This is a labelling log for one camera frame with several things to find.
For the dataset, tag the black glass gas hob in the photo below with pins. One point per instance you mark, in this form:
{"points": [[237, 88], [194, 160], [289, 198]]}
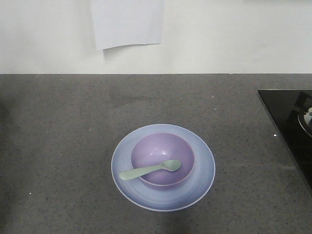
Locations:
{"points": [[284, 107]]}

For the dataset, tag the white paper sheet on wall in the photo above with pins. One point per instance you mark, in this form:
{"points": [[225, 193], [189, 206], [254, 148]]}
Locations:
{"points": [[127, 22]]}

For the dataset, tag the purple bowl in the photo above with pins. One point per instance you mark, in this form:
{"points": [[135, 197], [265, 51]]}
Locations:
{"points": [[158, 147]]}

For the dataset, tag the grey stone countertop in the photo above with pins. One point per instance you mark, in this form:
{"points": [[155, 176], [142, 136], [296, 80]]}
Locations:
{"points": [[58, 134]]}

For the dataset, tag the steel gas burner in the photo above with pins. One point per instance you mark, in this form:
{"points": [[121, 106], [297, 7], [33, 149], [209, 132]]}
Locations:
{"points": [[305, 120]]}

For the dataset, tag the light blue plate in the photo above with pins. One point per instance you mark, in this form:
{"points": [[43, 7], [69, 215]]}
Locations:
{"points": [[185, 195]]}

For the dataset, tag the mint green spoon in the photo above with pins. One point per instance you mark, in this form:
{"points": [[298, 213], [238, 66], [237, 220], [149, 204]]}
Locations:
{"points": [[168, 165]]}

